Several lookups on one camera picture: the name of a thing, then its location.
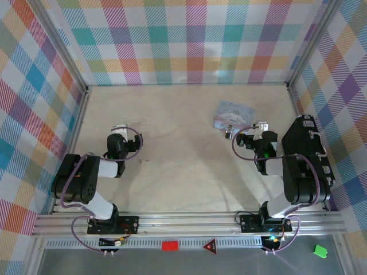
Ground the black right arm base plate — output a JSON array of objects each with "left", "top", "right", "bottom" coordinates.
[{"left": 240, "top": 213, "right": 294, "bottom": 234}]

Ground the slotted grey cable duct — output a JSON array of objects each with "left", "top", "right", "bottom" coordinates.
[{"left": 45, "top": 237, "right": 283, "bottom": 249}]

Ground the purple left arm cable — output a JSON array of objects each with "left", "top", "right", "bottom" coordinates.
[{"left": 60, "top": 154, "right": 98, "bottom": 217}]

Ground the black red triangle sticker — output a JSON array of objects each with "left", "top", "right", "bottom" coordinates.
[{"left": 202, "top": 238, "right": 218, "bottom": 254}]

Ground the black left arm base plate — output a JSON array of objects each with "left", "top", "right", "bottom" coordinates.
[{"left": 87, "top": 215, "right": 140, "bottom": 235}]

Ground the clear plastic rod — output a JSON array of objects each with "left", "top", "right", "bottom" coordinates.
[{"left": 287, "top": 0, "right": 337, "bottom": 88}]

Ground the pastel cartoon storage box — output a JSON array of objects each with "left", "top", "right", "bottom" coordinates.
[{"left": 213, "top": 100, "right": 256, "bottom": 131}]

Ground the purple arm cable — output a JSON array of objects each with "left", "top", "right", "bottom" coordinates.
[
  {"left": 60, "top": 154, "right": 98, "bottom": 217},
  {"left": 282, "top": 154, "right": 321, "bottom": 214}
]

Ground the aluminium frame post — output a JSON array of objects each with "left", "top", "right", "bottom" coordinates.
[{"left": 28, "top": 0, "right": 90, "bottom": 90}]

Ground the purple wrist cable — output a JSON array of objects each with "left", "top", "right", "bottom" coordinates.
[
  {"left": 231, "top": 125, "right": 278, "bottom": 160},
  {"left": 102, "top": 127, "right": 144, "bottom": 160}
]

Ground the aluminium table edge rail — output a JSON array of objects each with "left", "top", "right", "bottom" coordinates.
[{"left": 30, "top": 212, "right": 346, "bottom": 238}]

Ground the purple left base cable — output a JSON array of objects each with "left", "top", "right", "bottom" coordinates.
[{"left": 71, "top": 215, "right": 115, "bottom": 253}]

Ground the purple left wrist cable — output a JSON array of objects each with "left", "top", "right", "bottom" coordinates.
[{"left": 102, "top": 127, "right": 144, "bottom": 160}]

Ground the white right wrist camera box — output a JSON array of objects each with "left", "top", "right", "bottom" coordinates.
[{"left": 256, "top": 121, "right": 269, "bottom": 140}]

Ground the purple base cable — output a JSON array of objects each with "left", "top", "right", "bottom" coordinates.
[
  {"left": 265, "top": 215, "right": 301, "bottom": 253},
  {"left": 71, "top": 215, "right": 115, "bottom": 253}
]

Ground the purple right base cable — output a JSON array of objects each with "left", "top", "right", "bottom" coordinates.
[{"left": 265, "top": 215, "right": 301, "bottom": 253}]

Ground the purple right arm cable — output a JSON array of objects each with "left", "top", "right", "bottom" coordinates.
[{"left": 282, "top": 154, "right": 321, "bottom": 214}]

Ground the purple right wrist cable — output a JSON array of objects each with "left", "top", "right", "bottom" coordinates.
[{"left": 231, "top": 125, "right": 278, "bottom": 160}]

